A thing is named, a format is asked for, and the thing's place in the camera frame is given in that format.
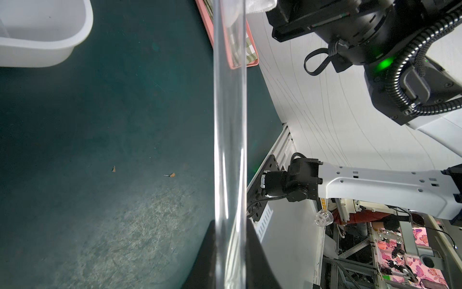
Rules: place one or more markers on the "white wipe cloth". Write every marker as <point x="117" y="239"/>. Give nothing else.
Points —
<point x="256" y="5"/>

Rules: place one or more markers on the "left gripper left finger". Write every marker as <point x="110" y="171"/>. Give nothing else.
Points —
<point x="202" y="274"/>

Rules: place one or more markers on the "white rectangular tray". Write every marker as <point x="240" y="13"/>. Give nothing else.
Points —
<point x="42" y="33"/>

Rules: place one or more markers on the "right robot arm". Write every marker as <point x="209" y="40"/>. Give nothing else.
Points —
<point x="390" y="40"/>

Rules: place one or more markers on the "green table mat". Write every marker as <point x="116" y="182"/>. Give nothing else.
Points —
<point x="107" y="159"/>

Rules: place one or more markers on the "test tube blue cap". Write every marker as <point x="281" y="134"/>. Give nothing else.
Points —
<point x="230" y="143"/>

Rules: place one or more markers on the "green checkered cloth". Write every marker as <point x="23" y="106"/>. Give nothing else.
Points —
<point x="249" y="47"/>

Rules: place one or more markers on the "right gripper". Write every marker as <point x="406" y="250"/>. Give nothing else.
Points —
<point x="351" y="21"/>

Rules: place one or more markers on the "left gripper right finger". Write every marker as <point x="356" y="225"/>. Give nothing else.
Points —
<point x="257" y="269"/>

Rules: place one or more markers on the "pink tray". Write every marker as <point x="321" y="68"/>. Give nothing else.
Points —
<point x="252" y="54"/>

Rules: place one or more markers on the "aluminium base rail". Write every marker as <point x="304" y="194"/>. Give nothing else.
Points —
<point x="277" y="159"/>

